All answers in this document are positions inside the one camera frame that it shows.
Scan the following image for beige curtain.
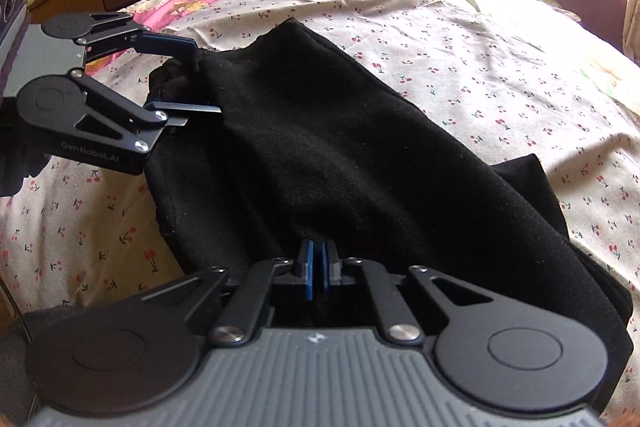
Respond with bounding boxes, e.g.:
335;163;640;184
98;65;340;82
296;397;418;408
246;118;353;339
625;0;640;62

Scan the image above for beige crumpled paper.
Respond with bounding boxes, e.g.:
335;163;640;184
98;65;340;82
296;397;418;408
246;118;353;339
530;0;583;20

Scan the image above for cherry print bedsheet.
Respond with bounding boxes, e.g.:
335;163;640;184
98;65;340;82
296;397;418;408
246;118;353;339
0;0;640;358

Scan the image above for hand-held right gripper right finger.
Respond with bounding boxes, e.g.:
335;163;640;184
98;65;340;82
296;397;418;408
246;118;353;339
321;241;501;346

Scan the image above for black pants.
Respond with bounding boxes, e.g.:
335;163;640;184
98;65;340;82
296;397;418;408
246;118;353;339
142;18;632;413

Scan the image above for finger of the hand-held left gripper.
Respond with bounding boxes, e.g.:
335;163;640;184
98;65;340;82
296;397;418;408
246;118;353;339
75;14;198;64
72;71;222;152

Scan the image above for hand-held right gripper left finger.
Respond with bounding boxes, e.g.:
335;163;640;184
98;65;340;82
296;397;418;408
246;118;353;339
130;241;317;346

